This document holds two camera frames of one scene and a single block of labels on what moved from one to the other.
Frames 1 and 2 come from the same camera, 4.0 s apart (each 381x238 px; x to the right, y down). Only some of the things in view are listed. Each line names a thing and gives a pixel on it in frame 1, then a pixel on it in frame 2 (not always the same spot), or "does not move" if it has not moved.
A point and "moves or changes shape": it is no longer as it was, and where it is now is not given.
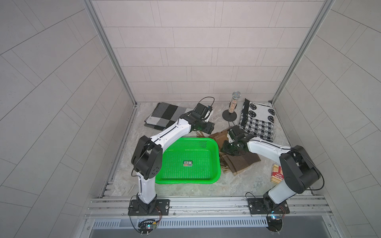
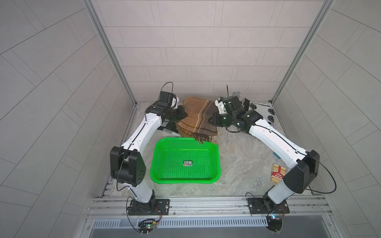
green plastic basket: [190, 160] does not move
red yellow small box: [277, 175] does not move
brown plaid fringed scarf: [233, 163] moves or changes shape
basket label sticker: [187, 163] does not move
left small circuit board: [146, 226] does not move
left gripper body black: [205, 127] to [174, 114]
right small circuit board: [274, 224] does not move
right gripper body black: [230, 148] to [225, 119]
